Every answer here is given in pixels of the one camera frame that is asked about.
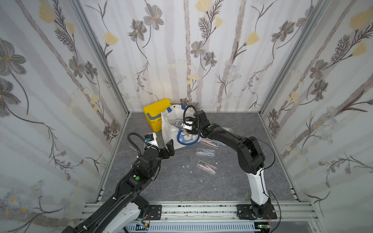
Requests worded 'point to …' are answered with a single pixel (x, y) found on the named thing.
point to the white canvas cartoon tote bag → (171, 119)
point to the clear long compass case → (178, 124)
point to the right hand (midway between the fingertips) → (190, 117)
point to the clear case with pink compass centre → (206, 166)
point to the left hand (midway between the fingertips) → (167, 141)
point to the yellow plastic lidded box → (153, 112)
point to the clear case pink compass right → (210, 143)
